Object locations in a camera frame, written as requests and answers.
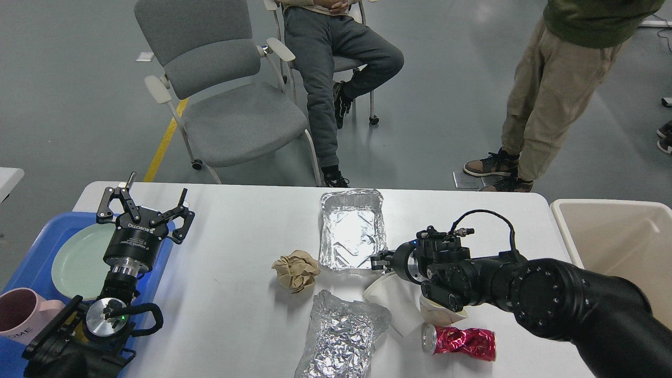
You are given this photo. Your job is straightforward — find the light green plate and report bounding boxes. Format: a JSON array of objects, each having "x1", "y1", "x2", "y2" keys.
[{"x1": 51, "y1": 224, "x2": 116, "y2": 300}]

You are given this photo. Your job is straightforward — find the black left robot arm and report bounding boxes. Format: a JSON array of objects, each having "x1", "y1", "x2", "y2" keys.
[{"x1": 22, "y1": 172, "x2": 195, "y2": 377}]

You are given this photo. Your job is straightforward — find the aluminium foil tray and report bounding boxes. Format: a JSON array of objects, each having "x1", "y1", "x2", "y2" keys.
[{"x1": 318, "y1": 188, "x2": 387, "y2": 272}]

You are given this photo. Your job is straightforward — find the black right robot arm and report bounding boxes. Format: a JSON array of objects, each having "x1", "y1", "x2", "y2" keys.
[{"x1": 370, "y1": 221, "x2": 671, "y2": 377}]

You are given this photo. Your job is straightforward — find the crushed white paper cup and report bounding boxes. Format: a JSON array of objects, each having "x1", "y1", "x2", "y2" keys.
[{"x1": 418, "y1": 295, "x2": 468, "y2": 327}]

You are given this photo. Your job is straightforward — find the empty grey chair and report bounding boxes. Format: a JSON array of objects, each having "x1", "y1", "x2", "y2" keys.
[{"x1": 134, "y1": 1, "x2": 322, "y2": 186}]

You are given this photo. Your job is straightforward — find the pink mug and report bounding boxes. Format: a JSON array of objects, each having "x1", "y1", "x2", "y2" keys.
[{"x1": 1, "y1": 288, "x2": 65, "y2": 346}]

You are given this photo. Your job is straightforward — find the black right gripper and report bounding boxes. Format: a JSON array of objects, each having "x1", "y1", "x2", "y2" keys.
[{"x1": 370, "y1": 240, "x2": 426, "y2": 285}]

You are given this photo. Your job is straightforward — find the blue plastic tray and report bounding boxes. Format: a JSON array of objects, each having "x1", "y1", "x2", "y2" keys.
[{"x1": 1, "y1": 212, "x2": 174, "y2": 377}]

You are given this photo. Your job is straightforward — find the crumpled brown paper ball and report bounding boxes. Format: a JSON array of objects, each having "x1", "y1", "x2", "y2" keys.
[{"x1": 271, "y1": 250, "x2": 321, "y2": 293}]

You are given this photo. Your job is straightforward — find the metal floor plates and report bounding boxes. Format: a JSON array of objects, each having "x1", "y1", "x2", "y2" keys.
[{"x1": 452, "y1": 171, "x2": 484, "y2": 191}]

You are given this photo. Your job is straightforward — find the standing person green hoodie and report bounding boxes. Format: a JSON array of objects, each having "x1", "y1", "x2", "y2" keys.
[{"x1": 463, "y1": 1, "x2": 663, "y2": 192}]

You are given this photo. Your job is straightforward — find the seated person grey trousers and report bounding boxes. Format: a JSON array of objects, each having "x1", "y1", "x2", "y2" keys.
[{"x1": 282, "y1": 1, "x2": 405, "y2": 187}]

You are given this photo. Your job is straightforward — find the crushed red can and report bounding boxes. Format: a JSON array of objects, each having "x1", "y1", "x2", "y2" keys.
[{"x1": 422, "y1": 324, "x2": 497, "y2": 362}]

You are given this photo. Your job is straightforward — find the dark shoes at right edge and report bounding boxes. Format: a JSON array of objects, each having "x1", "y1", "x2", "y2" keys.
[{"x1": 657, "y1": 120, "x2": 672, "y2": 155}]

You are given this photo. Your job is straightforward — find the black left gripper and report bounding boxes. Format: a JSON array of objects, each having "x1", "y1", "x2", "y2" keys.
[{"x1": 96, "y1": 172, "x2": 196, "y2": 275}]

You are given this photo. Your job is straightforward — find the white side table corner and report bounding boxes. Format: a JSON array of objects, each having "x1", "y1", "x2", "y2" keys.
[{"x1": 0, "y1": 167, "x2": 25, "y2": 203}]

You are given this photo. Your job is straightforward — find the beige plastic bin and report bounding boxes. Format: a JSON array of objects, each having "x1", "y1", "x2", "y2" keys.
[{"x1": 550, "y1": 199, "x2": 671, "y2": 327}]

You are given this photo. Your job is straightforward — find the crumpled aluminium foil sheet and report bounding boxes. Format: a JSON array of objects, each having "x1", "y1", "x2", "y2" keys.
[{"x1": 295, "y1": 290, "x2": 392, "y2": 377}]

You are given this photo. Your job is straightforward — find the occupied grey chair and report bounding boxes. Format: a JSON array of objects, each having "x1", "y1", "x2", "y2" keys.
[{"x1": 264, "y1": 1, "x2": 380, "y2": 126}]

